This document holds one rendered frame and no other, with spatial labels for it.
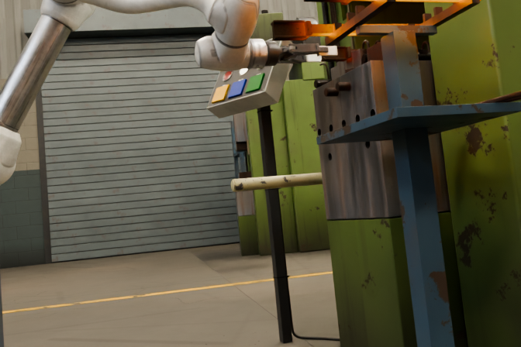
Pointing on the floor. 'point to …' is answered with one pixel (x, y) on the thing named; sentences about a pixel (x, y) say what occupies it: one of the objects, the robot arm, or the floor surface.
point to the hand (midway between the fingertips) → (322, 53)
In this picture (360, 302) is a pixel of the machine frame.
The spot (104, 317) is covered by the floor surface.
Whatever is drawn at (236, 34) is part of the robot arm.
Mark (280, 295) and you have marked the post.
